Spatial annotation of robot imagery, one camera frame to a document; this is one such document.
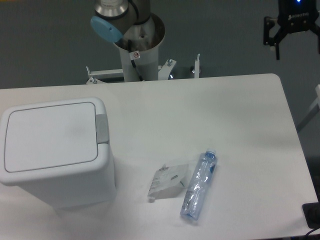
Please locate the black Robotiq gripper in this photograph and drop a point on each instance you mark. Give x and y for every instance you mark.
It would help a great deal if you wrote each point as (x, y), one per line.
(297, 17)

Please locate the grey trash can push button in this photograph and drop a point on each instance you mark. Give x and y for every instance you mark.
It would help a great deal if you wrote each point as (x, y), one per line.
(102, 129)

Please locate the white plastic trash can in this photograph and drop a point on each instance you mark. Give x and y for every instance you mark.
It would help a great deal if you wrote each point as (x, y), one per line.
(68, 186)

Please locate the white trash can lid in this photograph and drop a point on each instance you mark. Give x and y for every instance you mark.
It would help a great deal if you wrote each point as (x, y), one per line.
(37, 138)

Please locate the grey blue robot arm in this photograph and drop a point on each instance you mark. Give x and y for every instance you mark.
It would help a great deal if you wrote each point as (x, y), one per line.
(131, 25)

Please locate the white stand at right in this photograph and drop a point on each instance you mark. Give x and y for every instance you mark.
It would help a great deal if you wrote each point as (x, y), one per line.
(312, 111)

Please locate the clear blue plastic bottle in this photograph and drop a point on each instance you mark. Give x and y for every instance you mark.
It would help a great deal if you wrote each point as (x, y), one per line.
(199, 184)

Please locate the black device at table edge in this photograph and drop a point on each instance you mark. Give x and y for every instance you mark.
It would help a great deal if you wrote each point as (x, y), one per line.
(312, 214)

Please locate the clear plastic packaging bag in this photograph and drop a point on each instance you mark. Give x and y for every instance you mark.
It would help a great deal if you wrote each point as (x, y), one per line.
(168, 182)

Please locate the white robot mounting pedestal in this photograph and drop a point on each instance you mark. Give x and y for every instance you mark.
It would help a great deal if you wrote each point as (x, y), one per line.
(140, 63)

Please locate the white metal base frame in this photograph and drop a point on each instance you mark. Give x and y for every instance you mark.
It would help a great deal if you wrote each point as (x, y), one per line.
(133, 72)

